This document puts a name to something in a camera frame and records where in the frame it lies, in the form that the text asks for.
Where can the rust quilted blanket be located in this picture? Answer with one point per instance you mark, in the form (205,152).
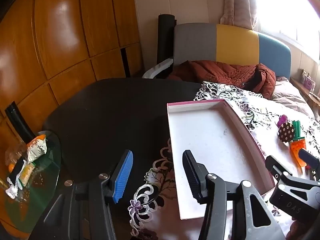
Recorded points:
(220,73)

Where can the pale pink pillow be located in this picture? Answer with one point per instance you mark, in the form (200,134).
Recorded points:
(290,97)

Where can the crumpled white tissue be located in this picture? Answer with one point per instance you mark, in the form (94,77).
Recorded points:
(13,190)

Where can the pink rimmed white tray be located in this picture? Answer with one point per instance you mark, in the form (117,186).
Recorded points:
(212,142)

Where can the round glass side table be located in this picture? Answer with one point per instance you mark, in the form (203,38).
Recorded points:
(42,187)

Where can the grey yellow blue sofa bed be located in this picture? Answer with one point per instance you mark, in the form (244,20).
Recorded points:
(235,42)

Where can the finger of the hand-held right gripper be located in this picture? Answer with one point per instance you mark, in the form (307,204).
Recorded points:
(311,160)
(276,166)

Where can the orange block toy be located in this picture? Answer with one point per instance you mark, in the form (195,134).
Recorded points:
(297,150)

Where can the wooden wardrobe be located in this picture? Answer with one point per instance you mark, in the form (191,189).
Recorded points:
(62,30)

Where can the person's right hand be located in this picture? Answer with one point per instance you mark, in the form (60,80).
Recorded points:
(293,231)

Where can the brown dotted toy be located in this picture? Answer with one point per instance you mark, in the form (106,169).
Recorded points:
(287,131)

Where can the black rolled mat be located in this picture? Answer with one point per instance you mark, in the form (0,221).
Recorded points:
(165,37)

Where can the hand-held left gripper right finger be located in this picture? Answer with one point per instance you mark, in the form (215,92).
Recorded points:
(192,177)

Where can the beige patterned curtain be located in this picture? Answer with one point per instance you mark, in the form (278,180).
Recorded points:
(237,2)

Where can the orange fruit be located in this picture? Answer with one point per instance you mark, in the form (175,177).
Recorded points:
(12,168)

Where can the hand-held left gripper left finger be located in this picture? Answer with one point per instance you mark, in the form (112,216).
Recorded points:
(122,177)

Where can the white padded armrest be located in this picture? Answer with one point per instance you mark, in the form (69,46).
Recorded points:
(158,67)

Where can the green plastic toy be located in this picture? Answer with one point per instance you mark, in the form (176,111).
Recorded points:
(297,128)

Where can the window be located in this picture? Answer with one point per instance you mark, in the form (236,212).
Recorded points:
(290,10)

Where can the black packet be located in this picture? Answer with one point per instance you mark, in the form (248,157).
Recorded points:
(18,167)

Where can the purple box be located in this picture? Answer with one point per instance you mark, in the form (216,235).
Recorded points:
(308,80)

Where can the wooden desk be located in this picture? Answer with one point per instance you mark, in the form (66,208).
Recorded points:
(312,97)

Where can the green yellow packet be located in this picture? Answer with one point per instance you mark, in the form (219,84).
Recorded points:
(26,175)

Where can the orange white snack packet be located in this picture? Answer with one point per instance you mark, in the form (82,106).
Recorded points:
(37,147)

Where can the white floral embroidered tablecloth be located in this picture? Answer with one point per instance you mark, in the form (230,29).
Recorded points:
(265,110)

